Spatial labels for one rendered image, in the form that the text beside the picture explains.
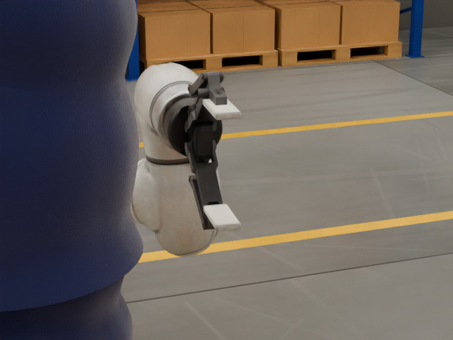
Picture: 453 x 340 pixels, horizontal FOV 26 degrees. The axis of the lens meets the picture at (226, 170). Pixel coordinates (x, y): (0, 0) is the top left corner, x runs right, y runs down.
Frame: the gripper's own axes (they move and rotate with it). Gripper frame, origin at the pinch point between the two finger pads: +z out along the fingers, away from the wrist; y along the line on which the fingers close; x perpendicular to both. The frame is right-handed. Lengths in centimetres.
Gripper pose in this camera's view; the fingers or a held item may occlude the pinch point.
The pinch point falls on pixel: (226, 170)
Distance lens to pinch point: 114.3
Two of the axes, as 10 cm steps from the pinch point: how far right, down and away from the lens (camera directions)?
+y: 0.0, 9.5, 3.2
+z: 2.4, 3.1, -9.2
